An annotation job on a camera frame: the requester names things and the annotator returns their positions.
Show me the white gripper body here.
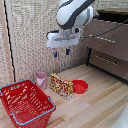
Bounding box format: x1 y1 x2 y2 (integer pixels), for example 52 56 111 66
45 28 82 50

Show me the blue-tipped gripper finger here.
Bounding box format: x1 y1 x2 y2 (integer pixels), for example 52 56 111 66
53 48 59 59
65 45 71 56

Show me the colourful cereal snack bar box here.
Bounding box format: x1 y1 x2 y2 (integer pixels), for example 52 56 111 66
49 73 74 101

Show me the brown drawer cabinet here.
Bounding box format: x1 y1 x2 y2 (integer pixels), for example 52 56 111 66
81 9 128 82

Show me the pink plastic cup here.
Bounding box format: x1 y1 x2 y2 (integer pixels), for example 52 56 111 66
35 72 48 91

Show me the red plastic bowl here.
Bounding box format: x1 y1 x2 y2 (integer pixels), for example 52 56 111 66
70 79 89 95

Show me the red plastic shopping basket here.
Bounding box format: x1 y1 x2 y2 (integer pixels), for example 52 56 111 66
0 79 57 128

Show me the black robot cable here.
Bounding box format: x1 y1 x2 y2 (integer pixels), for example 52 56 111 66
80 18 128 40

